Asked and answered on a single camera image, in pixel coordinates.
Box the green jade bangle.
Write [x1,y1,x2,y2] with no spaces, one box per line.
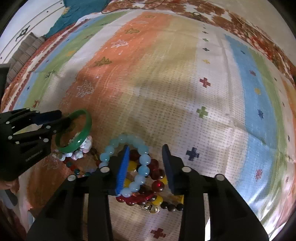
[55,109,92,153]

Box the pastel stone charm bracelet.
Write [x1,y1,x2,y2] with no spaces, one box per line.
[52,135,93,162]

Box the multicolour glass bead bracelet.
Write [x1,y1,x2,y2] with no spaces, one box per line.
[62,148,100,178]

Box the yellow and black bead bracelet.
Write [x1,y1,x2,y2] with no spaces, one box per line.
[123,161,185,214]

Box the light blue bead bracelet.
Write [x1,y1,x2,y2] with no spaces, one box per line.
[98,133,152,198]

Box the red bead bracelet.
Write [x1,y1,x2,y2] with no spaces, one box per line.
[115,149,166,207]

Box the operator hand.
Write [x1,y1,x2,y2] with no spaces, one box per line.
[0,179,20,193]

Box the grey striped pillow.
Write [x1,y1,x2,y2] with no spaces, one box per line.
[6,33,46,87]

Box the striped colourful cloth mat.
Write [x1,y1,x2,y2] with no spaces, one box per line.
[1,11,295,238]

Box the teal blue garment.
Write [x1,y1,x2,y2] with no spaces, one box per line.
[45,0,111,39]

